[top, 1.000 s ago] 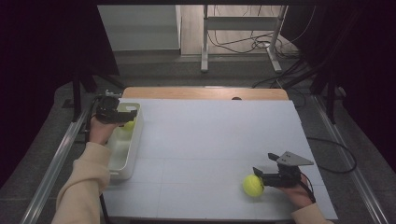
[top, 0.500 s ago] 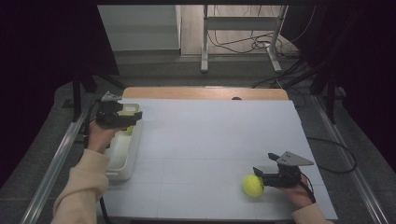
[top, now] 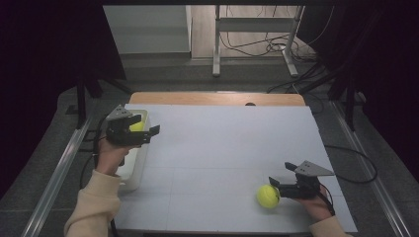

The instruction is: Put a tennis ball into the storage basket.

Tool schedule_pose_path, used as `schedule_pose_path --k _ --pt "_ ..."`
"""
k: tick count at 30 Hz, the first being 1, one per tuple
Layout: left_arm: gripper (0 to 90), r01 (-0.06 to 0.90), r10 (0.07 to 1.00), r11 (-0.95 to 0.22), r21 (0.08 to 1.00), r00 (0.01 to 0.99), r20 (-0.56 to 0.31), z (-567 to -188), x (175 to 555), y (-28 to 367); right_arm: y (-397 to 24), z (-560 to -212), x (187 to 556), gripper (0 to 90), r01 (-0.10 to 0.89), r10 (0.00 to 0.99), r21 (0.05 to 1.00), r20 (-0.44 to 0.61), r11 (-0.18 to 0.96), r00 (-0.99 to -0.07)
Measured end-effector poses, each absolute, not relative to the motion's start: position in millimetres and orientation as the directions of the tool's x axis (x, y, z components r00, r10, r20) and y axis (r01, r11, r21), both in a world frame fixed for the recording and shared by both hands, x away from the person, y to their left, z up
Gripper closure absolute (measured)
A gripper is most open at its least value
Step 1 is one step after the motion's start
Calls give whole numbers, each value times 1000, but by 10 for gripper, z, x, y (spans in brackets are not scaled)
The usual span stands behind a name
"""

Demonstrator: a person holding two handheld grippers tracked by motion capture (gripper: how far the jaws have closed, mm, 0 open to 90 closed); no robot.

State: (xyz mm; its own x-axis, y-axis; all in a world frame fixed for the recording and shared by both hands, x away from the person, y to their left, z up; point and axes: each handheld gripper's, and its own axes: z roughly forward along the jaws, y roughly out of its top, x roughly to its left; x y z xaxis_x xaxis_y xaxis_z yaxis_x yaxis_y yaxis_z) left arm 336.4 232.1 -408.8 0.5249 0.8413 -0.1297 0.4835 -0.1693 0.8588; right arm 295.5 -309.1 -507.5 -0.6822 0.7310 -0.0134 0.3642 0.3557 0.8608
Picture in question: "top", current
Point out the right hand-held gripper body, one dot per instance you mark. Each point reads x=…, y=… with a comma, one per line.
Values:
x=301, y=186

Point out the person's left hand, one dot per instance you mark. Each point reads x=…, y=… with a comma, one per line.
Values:
x=110, y=159

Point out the yellow tennis ball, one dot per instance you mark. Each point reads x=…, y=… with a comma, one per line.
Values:
x=138, y=126
x=268, y=196

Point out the person's right hand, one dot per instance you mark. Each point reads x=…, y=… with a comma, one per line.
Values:
x=314, y=205

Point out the white cabinet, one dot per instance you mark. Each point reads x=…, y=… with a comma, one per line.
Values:
x=148, y=29

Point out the black stand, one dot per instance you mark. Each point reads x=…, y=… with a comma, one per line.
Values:
x=350, y=98
x=81, y=98

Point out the dark curtain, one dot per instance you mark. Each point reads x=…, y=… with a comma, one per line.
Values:
x=39, y=65
x=385, y=65

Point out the white table mat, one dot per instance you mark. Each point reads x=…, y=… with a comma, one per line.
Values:
x=214, y=148

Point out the metal floor rail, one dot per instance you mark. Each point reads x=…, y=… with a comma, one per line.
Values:
x=56, y=181
x=372, y=177

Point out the white metal stand frame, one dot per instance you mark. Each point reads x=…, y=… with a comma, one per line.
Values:
x=253, y=24

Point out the wooden table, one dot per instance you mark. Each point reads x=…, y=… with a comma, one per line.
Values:
x=214, y=98

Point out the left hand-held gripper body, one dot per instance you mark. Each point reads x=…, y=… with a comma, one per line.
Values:
x=123, y=133

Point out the white plastic bin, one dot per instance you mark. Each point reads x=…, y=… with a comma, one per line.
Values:
x=136, y=168

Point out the small black round object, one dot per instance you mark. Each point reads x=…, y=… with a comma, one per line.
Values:
x=250, y=104

